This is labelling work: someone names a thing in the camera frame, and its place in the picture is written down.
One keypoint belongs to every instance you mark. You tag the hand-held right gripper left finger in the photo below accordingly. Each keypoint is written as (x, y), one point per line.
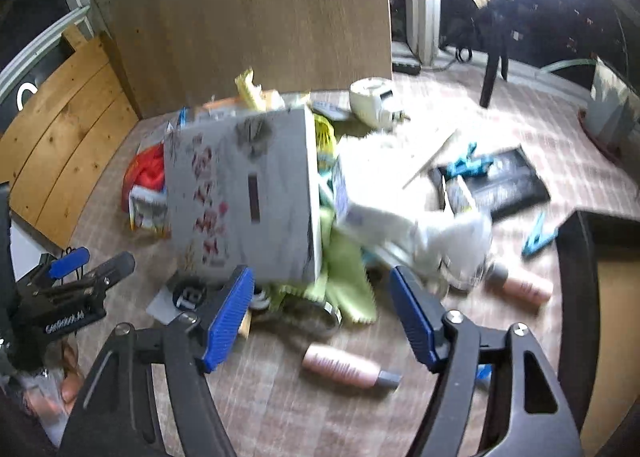
(231, 318)

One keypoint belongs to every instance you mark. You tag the green cloth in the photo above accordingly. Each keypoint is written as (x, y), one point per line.
(350, 282)

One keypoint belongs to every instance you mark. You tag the pink bottle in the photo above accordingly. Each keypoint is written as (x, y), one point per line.
(345, 366)
(522, 286)

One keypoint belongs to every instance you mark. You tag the black pouch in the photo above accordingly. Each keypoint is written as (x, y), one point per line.
(510, 187)

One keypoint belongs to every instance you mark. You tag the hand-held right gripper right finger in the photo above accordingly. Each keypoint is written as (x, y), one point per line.
(414, 322)

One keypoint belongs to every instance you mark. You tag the white power adapter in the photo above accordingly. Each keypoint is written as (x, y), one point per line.
(372, 97)

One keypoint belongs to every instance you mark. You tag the black power strip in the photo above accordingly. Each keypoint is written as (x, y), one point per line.
(406, 64)

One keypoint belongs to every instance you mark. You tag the grey floral printed box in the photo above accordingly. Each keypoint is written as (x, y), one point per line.
(240, 197)

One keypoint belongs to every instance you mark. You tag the blue clip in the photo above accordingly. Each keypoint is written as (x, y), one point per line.
(539, 236)
(470, 163)

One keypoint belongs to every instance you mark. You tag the red plastic bag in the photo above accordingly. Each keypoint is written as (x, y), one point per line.
(147, 177)

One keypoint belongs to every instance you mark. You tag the wooden bench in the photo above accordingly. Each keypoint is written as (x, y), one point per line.
(55, 137)

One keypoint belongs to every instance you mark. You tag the white plastic bag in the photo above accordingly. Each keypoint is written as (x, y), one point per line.
(400, 197)

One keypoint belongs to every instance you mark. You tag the wooden board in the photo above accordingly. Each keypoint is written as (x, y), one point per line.
(250, 12)

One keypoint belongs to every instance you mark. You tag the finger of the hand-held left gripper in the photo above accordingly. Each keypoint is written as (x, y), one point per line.
(112, 268)
(70, 260)

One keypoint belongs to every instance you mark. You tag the yellow white snack packet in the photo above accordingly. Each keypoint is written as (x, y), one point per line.
(147, 214)

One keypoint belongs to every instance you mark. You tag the black storage box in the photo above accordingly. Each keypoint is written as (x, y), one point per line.
(600, 317)

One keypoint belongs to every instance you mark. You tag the black tripod stand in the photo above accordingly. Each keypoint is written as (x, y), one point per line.
(497, 47)

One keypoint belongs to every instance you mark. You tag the person's left hand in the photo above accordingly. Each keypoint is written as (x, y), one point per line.
(52, 389)

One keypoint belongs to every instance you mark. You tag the yellow fly swatter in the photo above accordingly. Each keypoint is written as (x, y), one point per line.
(325, 137)

